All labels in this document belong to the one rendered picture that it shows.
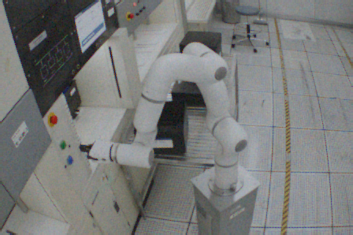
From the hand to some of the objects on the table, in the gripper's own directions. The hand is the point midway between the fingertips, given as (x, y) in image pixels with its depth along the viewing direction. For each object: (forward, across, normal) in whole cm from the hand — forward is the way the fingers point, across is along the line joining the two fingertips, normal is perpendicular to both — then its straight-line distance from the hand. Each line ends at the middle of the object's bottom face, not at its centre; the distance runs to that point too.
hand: (83, 148), depth 132 cm
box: (-23, -146, +44) cm, 154 cm away
